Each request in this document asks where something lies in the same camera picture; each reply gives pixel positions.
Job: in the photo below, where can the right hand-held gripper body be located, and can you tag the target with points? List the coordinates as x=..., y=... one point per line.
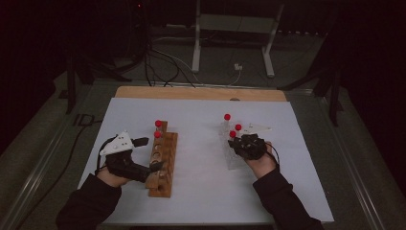
x=252, y=148

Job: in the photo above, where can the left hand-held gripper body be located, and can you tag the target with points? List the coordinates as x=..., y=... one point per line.
x=123, y=163

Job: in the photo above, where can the red-capped clear test tube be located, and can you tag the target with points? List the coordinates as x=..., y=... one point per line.
x=157, y=134
x=227, y=117
x=238, y=127
x=232, y=134
x=158, y=123

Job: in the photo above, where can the clear acrylic test tube rack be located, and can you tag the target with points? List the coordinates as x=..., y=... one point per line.
x=231, y=161

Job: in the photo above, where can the wooden test tube rack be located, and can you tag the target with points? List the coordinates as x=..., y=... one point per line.
x=166, y=182

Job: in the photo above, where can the person's left hand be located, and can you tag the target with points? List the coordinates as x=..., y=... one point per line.
x=110, y=179

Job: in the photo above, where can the person's right hand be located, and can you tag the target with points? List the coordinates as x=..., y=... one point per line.
x=263, y=166

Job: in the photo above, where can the white table sheet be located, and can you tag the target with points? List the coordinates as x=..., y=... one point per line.
x=204, y=191

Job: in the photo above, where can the black metal stand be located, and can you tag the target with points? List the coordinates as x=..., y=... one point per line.
x=333, y=102
x=71, y=86

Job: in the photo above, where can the aluminium floor rail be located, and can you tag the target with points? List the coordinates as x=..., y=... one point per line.
x=354, y=172
x=38, y=172

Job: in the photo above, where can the white metal stand frame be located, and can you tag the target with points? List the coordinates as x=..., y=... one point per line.
x=196, y=48

